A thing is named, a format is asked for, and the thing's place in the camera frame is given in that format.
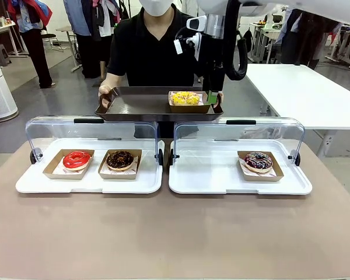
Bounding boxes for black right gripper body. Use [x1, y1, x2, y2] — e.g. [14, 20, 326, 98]
[202, 57, 226, 96]

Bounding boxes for yellow sprinkled donut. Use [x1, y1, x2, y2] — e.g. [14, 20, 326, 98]
[170, 91, 201, 106]

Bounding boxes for dark brown serving tray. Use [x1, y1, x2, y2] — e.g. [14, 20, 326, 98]
[94, 86, 224, 123]

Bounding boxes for person's right forearm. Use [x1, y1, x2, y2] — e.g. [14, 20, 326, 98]
[104, 71, 128, 88]

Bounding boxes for person's black shirt torso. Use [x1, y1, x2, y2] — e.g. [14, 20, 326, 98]
[106, 2, 211, 139]

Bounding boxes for purple drizzled donut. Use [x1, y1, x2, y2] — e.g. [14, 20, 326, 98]
[243, 151, 274, 173]

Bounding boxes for chocolate nut donut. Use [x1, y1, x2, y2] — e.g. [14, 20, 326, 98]
[106, 150, 135, 172]

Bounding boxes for chocolate sprinkled donut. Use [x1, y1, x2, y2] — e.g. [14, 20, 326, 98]
[97, 149, 143, 180]

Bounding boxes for red glazed donut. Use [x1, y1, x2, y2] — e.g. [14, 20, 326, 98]
[43, 149, 96, 180]
[62, 150, 92, 172]

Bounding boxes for person's right hand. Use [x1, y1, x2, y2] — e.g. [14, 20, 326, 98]
[98, 84, 117, 109]

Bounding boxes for black backpack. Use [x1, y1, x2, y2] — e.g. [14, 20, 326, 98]
[242, 29, 253, 54]

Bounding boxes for clear hinged tray lid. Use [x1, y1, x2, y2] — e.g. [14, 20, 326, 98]
[173, 117, 306, 164]
[25, 115, 161, 164]

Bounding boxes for white desk with monitor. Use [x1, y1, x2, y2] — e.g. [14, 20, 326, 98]
[248, 13, 284, 64]

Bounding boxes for white display tray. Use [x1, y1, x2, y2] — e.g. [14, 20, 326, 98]
[15, 137, 163, 195]
[168, 137, 313, 195]

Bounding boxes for large white table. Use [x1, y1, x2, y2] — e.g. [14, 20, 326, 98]
[246, 63, 350, 158]

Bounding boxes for white face mask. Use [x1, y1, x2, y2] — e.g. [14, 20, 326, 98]
[139, 0, 172, 17]

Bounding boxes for bystanders in dark suits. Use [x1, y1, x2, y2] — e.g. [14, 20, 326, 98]
[275, 8, 344, 70]

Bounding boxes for bystanders in dark clothes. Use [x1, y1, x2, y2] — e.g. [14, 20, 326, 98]
[63, 0, 129, 80]

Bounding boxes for small white side table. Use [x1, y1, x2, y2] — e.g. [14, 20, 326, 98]
[56, 25, 83, 73]

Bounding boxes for bystander in black trousers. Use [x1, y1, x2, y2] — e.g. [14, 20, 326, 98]
[7, 0, 56, 89]

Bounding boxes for white air purifier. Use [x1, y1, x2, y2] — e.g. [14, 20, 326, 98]
[0, 43, 19, 120]

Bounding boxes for grey plastic stool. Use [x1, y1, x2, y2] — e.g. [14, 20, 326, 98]
[0, 43, 12, 67]

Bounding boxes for white desk with items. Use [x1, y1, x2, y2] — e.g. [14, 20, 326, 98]
[0, 16, 29, 58]

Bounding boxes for thick black cable hose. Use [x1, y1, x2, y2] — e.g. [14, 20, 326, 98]
[223, 0, 249, 82]

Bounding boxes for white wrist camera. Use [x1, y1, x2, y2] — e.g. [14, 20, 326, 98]
[186, 16, 208, 32]

